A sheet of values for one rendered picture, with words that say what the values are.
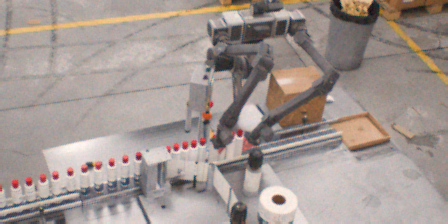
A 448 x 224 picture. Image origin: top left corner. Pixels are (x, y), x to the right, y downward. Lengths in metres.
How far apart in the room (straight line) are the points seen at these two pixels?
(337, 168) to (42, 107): 2.63
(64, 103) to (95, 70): 0.52
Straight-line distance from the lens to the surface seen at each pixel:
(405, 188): 4.29
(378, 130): 4.62
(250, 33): 4.18
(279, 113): 4.00
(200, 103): 3.74
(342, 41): 6.38
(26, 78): 6.17
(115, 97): 5.92
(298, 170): 4.20
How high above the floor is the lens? 3.69
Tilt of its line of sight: 38 degrees down
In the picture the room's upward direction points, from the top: 6 degrees clockwise
